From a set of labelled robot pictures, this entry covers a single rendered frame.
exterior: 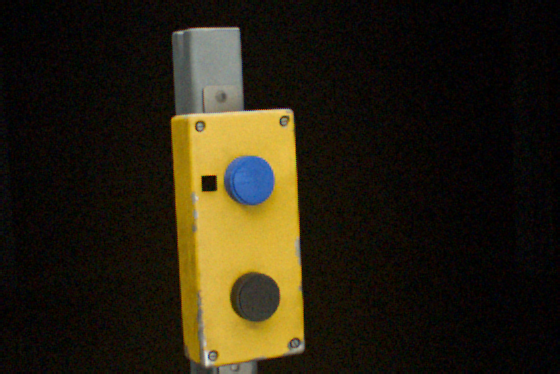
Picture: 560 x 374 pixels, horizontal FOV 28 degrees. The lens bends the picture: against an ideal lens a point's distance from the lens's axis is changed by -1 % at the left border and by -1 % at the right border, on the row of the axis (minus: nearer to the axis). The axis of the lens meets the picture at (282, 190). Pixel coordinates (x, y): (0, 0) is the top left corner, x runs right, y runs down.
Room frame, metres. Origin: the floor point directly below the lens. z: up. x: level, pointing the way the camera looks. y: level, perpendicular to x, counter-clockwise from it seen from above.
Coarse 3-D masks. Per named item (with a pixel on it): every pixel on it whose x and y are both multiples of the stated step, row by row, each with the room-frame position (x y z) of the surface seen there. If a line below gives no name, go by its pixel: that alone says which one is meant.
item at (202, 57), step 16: (176, 32) 1.23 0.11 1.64; (192, 32) 1.20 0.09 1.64; (208, 32) 1.20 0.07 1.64; (224, 32) 1.21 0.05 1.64; (176, 48) 1.23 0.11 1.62; (192, 48) 1.20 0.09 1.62; (208, 48) 1.20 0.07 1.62; (224, 48) 1.21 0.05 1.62; (240, 48) 1.22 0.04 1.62; (176, 64) 1.23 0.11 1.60; (192, 64) 1.20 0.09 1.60; (208, 64) 1.20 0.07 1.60; (224, 64) 1.21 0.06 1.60; (240, 64) 1.22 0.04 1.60; (176, 80) 1.24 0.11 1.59; (192, 80) 1.20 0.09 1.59; (208, 80) 1.20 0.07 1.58; (224, 80) 1.21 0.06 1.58; (240, 80) 1.22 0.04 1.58; (176, 96) 1.24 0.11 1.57; (192, 96) 1.20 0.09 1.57; (240, 96) 1.22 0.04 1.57; (176, 112) 1.24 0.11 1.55; (192, 112) 1.20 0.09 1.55; (192, 368) 1.24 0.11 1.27; (256, 368) 1.22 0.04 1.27
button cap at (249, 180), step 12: (240, 156) 1.15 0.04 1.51; (252, 156) 1.14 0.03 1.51; (228, 168) 1.14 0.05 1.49; (240, 168) 1.13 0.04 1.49; (252, 168) 1.14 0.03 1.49; (264, 168) 1.14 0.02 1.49; (228, 180) 1.13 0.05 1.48; (240, 180) 1.13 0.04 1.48; (252, 180) 1.14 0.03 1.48; (264, 180) 1.14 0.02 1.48; (228, 192) 1.14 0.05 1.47; (240, 192) 1.13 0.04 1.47; (252, 192) 1.14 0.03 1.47; (264, 192) 1.14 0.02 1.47; (252, 204) 1.14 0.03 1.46
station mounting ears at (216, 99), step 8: (208, 88) 1.20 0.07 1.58; (216, 88) 1.20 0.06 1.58; (224, 88) 1.21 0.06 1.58; (232, 88) 1.21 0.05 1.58; (208, 96) 1.20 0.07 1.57; (216, 96) 1.20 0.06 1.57; (224, 96) 1.20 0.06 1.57; (232, 96) 1.21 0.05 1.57; (208, 104) 1.20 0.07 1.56; (216, 104) 1.20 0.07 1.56; (224, 104) 1.21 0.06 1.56; (232, 104) 1.21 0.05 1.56; (208, 112) 1.20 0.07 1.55; (216, 112) 1.20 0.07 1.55; (224, 112) 1.21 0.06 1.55; (224, 368) 1.20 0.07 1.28; (232, 368) 1.20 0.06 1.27; (240, 368) 1.21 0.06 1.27; (248, 368) 1.21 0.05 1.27
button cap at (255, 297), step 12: (240, 276) 1.15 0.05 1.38; (252, 276) 1.14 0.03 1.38; (264, 276) 1.15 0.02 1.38; (240, 288) 1.13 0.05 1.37; (252, 288) 1.14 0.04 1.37; (264, 288) 1.14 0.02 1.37; (276, 288) 1.15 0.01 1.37; (240, 300) 1.13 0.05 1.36; (252, 300) 1.14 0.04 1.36; (264, 300) 1.14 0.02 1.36; (276, 300) 1.15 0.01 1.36; (240, 312) 1.13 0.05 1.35; (252, 312) 1.14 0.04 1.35; (264, 312) 1.14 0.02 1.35
